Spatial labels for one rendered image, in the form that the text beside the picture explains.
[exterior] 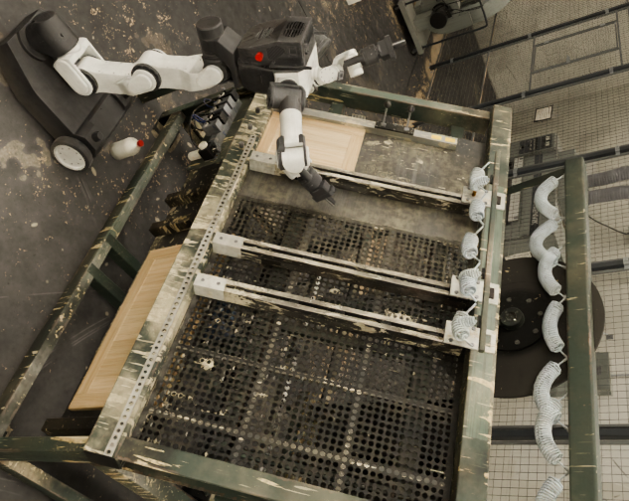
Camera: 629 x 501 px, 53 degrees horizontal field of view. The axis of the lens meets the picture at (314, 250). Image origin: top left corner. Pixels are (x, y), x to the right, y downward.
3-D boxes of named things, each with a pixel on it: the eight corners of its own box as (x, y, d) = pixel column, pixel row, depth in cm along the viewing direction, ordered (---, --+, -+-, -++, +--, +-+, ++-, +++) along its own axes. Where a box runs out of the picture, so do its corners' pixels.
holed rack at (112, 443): (250, 135, 312) (250, 134, 312) (256, 136, 312) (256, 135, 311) (103, 454, 210) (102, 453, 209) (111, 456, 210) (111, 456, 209)
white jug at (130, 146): (113, 139, 352) (139, 129, 342) (125, 152, 358) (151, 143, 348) (105, 150, 346) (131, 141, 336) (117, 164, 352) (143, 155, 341)
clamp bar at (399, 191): (254, 158, 309) (253, 119, 290) (499, 210, 297) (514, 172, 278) (247, 172, 303) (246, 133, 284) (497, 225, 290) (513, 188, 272)
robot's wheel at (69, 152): (42, 151, 313) (63, 135, 301) (47, 144, 316) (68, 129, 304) (75, 178, 323) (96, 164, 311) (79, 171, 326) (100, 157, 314)
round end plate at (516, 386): (439, 263, 343) (598, 240, 303) (443, 270, 347) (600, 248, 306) (420, 395, 294) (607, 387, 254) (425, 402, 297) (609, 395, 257)
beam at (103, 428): (267, 84, 356) (266, 68, 347) (288, 88, 354) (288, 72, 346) (88, 461, 219) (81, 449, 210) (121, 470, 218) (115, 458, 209)
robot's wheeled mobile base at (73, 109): (-28, 65, 284) (18, 41, 267) (32, 5, 316) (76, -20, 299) (73, 168, 322) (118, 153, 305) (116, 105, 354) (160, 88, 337)
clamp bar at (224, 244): (219, 239, 276) (215, 201, 258) (492, 299, 264) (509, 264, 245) (211, 255, 270) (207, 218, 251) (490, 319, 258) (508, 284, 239)
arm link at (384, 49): (392, 40, 302) (368, 50, 305) (387, 30, 293) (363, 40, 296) (398, 63, 298) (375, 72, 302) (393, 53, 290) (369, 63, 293)
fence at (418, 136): (275, 107, 334) (275, 101, 331) (455, 143, 324) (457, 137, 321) (273, 113, 331) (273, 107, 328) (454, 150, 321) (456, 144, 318)
